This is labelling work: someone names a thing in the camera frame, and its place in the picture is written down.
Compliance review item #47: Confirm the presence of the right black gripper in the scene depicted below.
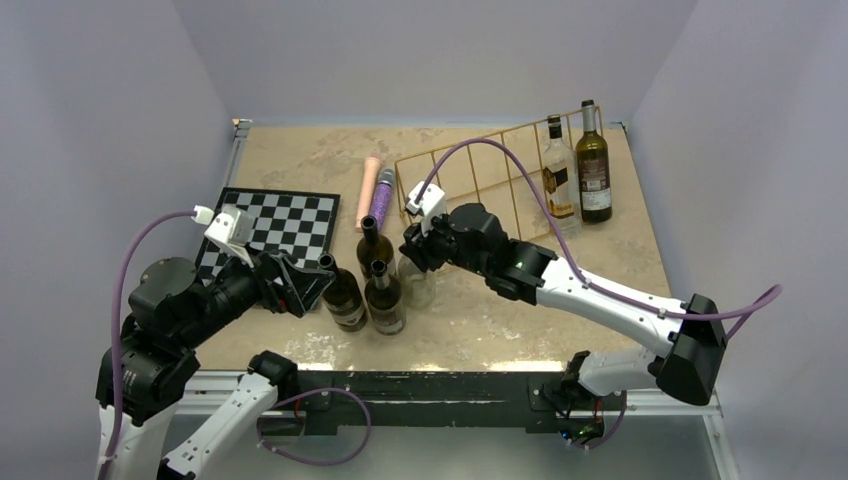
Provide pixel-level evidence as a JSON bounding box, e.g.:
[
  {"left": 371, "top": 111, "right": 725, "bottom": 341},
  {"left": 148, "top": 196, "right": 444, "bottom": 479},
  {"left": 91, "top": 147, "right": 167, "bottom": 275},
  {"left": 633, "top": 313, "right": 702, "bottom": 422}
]
[{"left": 401, "top": 207, "right": 489, "bottom": 277}]

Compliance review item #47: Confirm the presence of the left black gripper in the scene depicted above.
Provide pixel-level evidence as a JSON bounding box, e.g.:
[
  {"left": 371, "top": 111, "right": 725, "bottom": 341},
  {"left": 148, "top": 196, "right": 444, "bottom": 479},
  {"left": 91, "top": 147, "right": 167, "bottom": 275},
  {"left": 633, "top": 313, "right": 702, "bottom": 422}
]
[{"left": 178, "top": 237, "right": 334, "bottom": 347}]

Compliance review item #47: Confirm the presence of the clear glass bottle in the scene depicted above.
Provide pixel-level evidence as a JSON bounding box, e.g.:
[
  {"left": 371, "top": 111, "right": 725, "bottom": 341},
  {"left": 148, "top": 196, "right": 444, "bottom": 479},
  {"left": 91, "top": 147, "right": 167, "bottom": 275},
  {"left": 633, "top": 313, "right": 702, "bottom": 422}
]
[{"left": 397, "top": 255, "right": 436, "bottom": 309}]

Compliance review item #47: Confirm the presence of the dark green bottle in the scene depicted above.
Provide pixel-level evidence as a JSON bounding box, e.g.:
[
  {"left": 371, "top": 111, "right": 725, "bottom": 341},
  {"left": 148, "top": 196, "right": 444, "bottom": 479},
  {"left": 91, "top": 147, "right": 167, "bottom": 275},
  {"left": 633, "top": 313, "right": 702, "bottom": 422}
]
[
  {"left": 364, "top": 260, "right": 406, "bottom": 336},
  {"left": 575, "top": 100, "right": 613, "bottom": 224},
  {"left": 356, "top": 215, "right": 396, "bottom": 280},
  {"left": 318, "top": 253, "right": 368, "bottom": 332}
]

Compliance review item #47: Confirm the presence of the gold wire wine rack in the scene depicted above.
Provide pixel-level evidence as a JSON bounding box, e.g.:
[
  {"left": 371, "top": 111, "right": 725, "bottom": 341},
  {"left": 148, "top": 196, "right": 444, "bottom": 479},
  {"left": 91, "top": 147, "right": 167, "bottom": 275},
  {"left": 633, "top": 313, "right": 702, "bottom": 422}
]
[{"left": 393, "top": 105, "right": 605, "bottom": 269}]

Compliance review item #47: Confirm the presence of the clear square liquor bottle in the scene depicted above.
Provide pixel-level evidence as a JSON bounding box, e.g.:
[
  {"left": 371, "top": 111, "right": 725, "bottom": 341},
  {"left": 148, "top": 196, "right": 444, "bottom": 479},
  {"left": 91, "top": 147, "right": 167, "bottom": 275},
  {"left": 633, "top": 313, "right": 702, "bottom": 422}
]
[{"left": 542, "top": 115, "right": 582, "bottom": 238}]

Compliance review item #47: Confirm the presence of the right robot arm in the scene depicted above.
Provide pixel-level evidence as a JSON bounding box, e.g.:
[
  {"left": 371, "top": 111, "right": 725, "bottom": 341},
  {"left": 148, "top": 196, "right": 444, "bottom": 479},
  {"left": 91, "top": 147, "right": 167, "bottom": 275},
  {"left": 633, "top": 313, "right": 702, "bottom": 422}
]
[{"left": 400, "top": 203, "right": 727, "bottom": 407}]

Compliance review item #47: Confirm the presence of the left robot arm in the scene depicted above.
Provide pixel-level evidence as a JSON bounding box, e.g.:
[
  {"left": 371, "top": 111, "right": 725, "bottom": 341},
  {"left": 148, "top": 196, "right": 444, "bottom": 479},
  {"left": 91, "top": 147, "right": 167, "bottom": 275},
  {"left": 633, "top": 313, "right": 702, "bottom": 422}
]
[{"left": 95, "top": 251, "right": 335, "bottom": 479}]

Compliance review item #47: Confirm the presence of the black white chessboard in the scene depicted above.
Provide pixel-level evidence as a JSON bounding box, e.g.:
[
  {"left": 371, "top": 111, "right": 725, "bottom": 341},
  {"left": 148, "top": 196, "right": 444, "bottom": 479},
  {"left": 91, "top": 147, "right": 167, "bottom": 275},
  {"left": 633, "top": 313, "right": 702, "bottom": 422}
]
[{"left": 216, "top": 187, "right": 341, "bottom": 268}]

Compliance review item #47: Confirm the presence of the purple glitter microphone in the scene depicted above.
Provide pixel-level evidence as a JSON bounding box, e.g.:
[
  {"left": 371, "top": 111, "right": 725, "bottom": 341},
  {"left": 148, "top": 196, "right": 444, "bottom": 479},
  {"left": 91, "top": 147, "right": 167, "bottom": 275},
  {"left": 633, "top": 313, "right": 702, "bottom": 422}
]
[{"left": 369, "top": 168, "right": 396, "bottom": 231}]

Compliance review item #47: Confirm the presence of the pink microphone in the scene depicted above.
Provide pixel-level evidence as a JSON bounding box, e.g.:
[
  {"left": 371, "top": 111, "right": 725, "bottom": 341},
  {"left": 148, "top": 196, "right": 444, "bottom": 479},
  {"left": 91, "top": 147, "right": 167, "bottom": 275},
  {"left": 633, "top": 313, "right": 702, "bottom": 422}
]
[{"left": 354, "top": 155, "right": 383, "bottom": 232}]

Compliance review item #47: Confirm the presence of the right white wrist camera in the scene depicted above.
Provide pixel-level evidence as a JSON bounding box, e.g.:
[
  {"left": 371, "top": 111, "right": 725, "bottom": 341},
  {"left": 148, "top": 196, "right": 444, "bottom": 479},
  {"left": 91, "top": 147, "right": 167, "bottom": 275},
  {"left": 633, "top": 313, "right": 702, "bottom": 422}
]
[{"left": 405, "top": 181, "right": 447, "bottom": 236}]

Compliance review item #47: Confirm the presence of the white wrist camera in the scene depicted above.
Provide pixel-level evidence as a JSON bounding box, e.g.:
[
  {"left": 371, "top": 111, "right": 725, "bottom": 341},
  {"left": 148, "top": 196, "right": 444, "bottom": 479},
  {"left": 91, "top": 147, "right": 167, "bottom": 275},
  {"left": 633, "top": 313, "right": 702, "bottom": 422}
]
[
  {"left": 405, "top": 181, "right": 447, "bottom": 236},
  {"left": 191, "top": 205, "right": 256, "bottom": 266}
]

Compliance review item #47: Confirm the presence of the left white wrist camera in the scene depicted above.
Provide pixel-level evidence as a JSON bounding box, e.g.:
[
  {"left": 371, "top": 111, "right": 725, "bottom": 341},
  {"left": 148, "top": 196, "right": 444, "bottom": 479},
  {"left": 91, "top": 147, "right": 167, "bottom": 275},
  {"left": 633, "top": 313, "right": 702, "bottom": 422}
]
[{"left": 191, "top": 205, "right": 256, "bottom": 266}]

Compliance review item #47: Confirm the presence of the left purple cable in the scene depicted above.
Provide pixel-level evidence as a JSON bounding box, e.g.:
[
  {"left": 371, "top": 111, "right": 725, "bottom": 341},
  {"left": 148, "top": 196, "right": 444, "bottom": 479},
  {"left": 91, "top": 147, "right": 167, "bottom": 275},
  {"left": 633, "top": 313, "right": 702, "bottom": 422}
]
[{"left": 97, "top": 209, "right": 197, "bottom": 480}]

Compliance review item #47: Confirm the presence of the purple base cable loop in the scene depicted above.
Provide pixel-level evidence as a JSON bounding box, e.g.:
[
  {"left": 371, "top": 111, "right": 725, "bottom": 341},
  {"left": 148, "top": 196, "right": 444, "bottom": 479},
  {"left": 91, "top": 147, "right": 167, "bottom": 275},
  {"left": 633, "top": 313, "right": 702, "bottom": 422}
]
[{"left": 255, "top": 386, "right": 372, "bottom": 467}]

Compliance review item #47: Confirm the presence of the black table front rail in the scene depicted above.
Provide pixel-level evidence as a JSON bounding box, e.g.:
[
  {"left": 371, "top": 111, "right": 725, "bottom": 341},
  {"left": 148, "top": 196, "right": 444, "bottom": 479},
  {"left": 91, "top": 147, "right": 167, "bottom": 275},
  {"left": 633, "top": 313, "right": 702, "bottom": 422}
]
[{"left": 261, "top": 368, "right": 627, "bottom": 439}]

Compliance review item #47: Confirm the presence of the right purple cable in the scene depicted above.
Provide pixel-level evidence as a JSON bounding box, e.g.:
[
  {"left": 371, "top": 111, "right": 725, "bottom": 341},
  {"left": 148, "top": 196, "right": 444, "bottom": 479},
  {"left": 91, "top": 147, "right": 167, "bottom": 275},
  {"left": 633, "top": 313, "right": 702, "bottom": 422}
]
[{"left": 413, "top": 137, "right": 784, "bottom": 343}]

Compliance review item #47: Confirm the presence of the aluminium frame rail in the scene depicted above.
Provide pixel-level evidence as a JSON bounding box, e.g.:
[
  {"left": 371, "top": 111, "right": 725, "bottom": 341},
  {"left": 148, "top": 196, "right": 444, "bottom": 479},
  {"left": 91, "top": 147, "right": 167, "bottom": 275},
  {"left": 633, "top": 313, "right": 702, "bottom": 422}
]
[{"left": 173, "top": 369, "right": 740, "bottom": 480}]

